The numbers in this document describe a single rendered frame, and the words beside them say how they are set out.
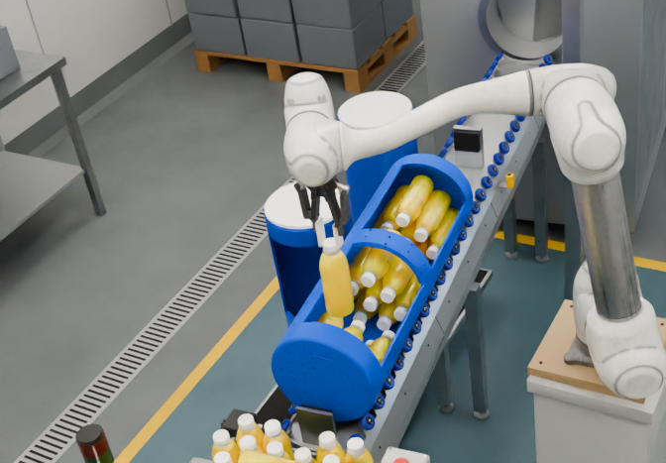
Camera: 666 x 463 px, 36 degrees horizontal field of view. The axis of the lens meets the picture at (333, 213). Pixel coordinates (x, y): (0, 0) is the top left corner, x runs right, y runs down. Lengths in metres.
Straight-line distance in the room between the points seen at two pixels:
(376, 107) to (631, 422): 1.68
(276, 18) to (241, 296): 2.14
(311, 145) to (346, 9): 3.98
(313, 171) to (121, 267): 3.16
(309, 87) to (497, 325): 2.38
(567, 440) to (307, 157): 1.17
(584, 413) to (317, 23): 3.86
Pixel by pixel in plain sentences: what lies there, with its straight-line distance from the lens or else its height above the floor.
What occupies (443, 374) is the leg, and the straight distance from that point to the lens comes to 3.89.
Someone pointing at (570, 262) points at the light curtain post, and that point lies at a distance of 3.96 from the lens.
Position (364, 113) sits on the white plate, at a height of 1.04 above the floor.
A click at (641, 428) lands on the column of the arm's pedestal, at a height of 0.93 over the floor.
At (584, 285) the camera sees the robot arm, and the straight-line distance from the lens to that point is 2.57.
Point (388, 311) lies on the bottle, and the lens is 2.91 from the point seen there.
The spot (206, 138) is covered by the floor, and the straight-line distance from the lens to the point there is 6.03.
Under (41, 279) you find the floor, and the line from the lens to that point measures 5.24.
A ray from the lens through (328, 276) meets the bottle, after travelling 2.45.
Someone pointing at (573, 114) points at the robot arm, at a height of 1.85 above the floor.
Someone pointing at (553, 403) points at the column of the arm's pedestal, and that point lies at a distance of 2.75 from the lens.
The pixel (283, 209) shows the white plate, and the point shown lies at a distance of 3.37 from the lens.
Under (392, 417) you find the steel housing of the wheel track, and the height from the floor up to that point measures 0.88.
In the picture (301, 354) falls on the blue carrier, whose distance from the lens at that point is 2.59.
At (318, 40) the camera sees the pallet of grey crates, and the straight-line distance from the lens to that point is 6.19.
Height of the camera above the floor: 2.89
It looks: 34 degrees down
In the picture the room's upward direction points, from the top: 9 degrees counter-clockwise
